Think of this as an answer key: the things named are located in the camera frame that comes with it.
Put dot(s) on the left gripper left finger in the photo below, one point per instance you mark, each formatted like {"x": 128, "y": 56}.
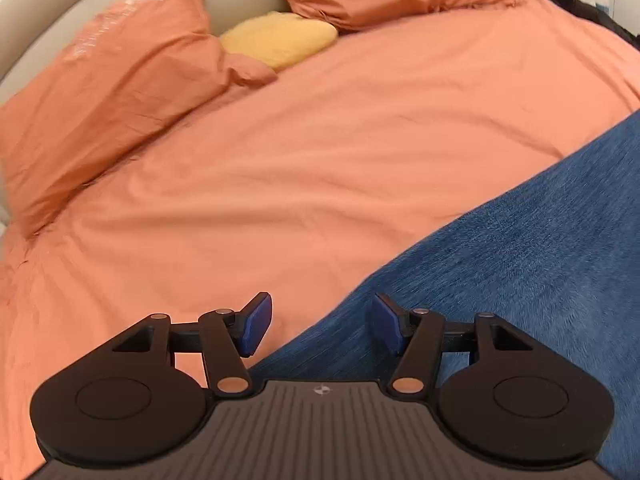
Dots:
{"x": 148, "y": 389}

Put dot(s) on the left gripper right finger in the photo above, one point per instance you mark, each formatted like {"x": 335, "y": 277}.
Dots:
{"x": 496, "y": 391}

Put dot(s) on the blue denim jeans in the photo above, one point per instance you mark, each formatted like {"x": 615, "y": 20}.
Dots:
{"x": 557, "y": 256}

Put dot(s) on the orange duvet cover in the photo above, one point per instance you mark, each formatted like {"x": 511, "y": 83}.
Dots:
{"x": 305, "y": 187}

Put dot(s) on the orange pillow left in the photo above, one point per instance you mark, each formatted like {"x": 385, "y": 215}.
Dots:
{"x": 131, "y": 73}

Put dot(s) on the yellow cushion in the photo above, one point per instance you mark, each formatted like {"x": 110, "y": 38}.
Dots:
{"x": 279, "y": 40}

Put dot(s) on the black bag beside bed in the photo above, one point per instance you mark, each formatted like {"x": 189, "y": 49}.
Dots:
{"x": 597, "y": 16}

